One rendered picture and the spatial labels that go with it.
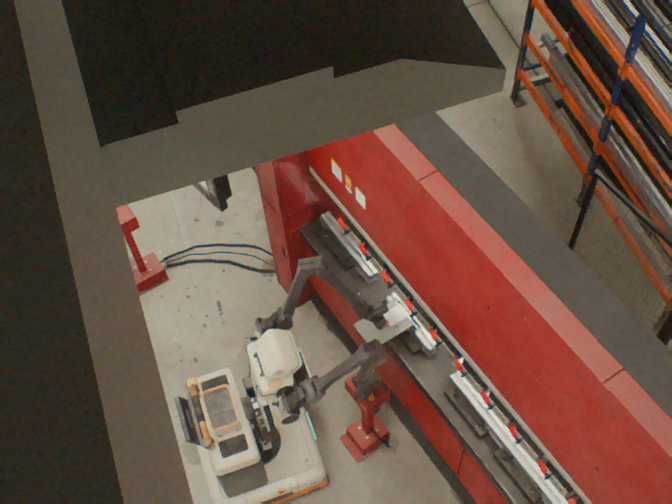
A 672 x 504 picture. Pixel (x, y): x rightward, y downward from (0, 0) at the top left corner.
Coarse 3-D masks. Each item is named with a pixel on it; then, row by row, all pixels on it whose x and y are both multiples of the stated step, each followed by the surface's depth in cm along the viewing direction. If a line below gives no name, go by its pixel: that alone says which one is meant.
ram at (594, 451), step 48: (336, 144) 411; (336, 192) 448; (384, 192) 388; (384, 240) 421; (432, 240) 368; (432, 288) 398; (480, 288) 350; (480, 336) 376; (528, 336) 333; (528, 384) 357; (576, 384) 318; (528, 432) 385; (576, 432) 340; (624, 432) 304; (576, 480) 365; (624, 480) 324
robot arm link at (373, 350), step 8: (368, 344) 399; (376, 344) 402; (360, 352) 398; (368, 352) 397; (376, 352) 398; (384, 352) 401; (352, 360) 399; (360, 360) 397; (368, 360) 400; (376, 360) 403; (336, 368) 404; (344, 368) 401; (352, 368) 402; (312, 376) 412; (328, 376) 406; (336, 376) 403; (304, 384) 412; (320, 384) 407; (328, 384) 407; (320, 392) 408; (312, 400) 410
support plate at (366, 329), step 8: (392, 304) 463; (360, 320) 459; (408, 320) 458; (360, 328) 456; (368, 328) 456; (376, 328) 456; (384, 328) 456; (392, 328) 456; (400, 328) 455; (368, 336) 454; (376, 336) 453; (384, 336) 453; (392, 336) 453
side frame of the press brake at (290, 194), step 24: (264, 168) 466; (288, 168) 457; (264, 192) 493; (288, 192) 474; (312, 192) 487; (288, 216) 491; (312, 216) 505; (336, 216) 521; (288, 240) 509; (288, 264) 533; (288, 288) 570; (312, 288) 570
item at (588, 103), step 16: (560, 64) 580; (576, 80) 577; (576, 96) 571; (592, 96) 572; (592, 112) 557; (608, 144) 549; (624, 144) 546; (624, 160) 536; (640, 160) 538; (640, 176) 528; (640, 192) 529; (656, 192) 526; (656, 208) 516
